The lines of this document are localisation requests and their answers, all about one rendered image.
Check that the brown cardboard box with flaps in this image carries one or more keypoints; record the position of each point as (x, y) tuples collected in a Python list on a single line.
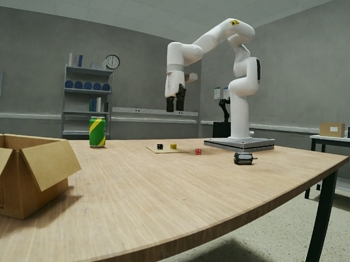
[(48, 164)]

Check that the beige square mat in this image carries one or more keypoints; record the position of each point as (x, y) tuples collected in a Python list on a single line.
[(167, 149)]

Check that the green drink can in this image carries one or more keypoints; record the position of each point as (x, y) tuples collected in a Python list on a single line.
[(97, 132)]

